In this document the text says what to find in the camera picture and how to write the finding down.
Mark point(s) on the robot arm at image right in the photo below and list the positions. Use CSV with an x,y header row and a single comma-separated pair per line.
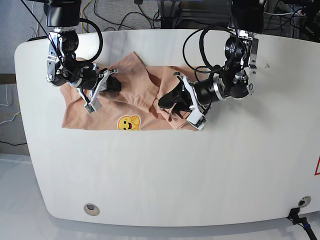
x,y
234,78

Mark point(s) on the right table cable grommet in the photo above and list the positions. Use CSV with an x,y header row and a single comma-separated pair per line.
x,y
305,201

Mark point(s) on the left table cable grommet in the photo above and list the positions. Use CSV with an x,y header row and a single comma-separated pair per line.
x,y
91,209

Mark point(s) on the black clamp with cable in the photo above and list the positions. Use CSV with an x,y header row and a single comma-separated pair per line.
x,y
295,219

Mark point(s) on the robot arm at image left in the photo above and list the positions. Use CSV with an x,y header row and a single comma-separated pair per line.
x,y
62,65

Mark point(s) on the table cable grommet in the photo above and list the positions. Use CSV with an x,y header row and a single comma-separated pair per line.
x,y
91,209
305,201

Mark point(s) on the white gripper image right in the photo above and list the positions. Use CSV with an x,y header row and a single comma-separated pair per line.
x,y
189,100

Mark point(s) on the peach pink T-shirt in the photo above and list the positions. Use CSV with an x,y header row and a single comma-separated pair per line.
x,y
135,107

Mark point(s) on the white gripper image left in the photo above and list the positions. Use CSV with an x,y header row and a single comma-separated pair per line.
x,y
105,82

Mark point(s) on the black metal frame post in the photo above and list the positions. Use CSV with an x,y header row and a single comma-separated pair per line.
x,y
170,12

